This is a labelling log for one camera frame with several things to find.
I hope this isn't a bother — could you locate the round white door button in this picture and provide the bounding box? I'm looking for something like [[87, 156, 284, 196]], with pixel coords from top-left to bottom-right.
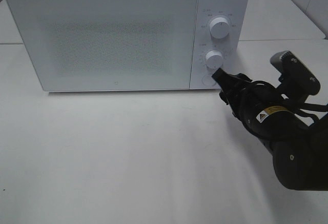
[[202, 74, 217, 88]]

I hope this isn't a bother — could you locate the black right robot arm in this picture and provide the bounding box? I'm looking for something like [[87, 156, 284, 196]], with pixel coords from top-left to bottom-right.
[[212, 51, 327, 191]]

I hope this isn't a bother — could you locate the white microwave door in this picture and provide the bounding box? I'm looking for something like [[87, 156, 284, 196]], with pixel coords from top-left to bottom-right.
[[7, 0, 197, 92]]

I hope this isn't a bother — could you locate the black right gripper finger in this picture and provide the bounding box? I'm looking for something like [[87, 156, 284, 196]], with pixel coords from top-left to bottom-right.
[[270, 50, 321, 101], [212, 68, 246, 98]]

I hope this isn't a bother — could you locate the white microwave oven body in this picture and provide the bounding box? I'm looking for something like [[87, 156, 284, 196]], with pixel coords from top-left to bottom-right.
[[4, 0, 250, 93]]

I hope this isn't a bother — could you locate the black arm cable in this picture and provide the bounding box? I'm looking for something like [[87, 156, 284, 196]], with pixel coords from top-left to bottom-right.
[[281, 93, 328, 119]]

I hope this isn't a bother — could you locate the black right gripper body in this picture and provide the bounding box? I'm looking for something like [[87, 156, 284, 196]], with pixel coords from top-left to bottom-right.
[[221, 73, 318, 142]]

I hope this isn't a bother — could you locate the white dial knob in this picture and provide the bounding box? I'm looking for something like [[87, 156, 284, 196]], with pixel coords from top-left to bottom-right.
[[209, 16, 230, 39], [205, 50, 224, 69]]

